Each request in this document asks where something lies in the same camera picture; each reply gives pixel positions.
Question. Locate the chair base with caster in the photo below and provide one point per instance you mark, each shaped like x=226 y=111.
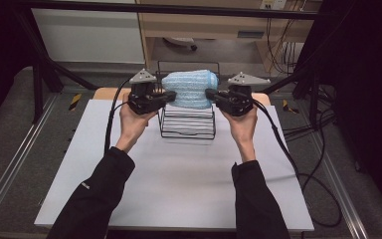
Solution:
x=180 y=41

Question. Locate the black metal stand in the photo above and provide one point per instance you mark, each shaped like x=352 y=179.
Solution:
x=311 y=86
x=41 y=76

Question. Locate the aluminium rail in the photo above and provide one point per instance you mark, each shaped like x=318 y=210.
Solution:
x=13 y=169
x=341 y=189

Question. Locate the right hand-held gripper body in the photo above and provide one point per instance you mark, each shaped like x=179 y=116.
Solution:
x=237 y=101

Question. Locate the black metal frame beam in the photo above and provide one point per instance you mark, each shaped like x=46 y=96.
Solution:
x=179 y=9

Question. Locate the blue striped towel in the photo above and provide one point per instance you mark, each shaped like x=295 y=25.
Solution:
x=190 y=88

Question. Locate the person's right hand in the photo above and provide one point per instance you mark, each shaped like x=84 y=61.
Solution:
x=243 y=127

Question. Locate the white power outlet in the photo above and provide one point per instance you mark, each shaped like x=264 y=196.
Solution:
x=273 y=4

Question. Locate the person's left hand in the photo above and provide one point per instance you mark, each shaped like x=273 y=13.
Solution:
x=132 y=124

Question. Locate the wooden desk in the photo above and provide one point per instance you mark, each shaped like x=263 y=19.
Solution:
x=212 y=25

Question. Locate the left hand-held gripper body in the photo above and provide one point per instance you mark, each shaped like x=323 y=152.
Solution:
x=144 y=99

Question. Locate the white cabinet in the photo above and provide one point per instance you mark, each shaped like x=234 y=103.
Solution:
x=86 y=36

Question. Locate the yellow black tape marker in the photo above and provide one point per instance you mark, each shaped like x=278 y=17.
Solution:
x=290 y=107
x=75 y=102

